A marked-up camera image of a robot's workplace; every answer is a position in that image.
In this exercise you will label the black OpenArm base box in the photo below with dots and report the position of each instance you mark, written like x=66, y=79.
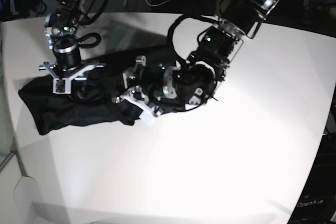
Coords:
x=317, y=200

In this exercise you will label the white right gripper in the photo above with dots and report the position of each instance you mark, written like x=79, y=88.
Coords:
x=63, y=78

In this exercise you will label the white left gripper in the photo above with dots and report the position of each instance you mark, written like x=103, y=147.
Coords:
x=134, y=94

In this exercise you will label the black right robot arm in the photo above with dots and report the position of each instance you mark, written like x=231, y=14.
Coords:
x=60, y=28

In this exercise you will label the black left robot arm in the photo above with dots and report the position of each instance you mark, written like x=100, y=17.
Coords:
x=190, y=85

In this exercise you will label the dark long-sleeve shirt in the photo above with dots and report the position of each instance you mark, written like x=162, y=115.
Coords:
x=90, y=102

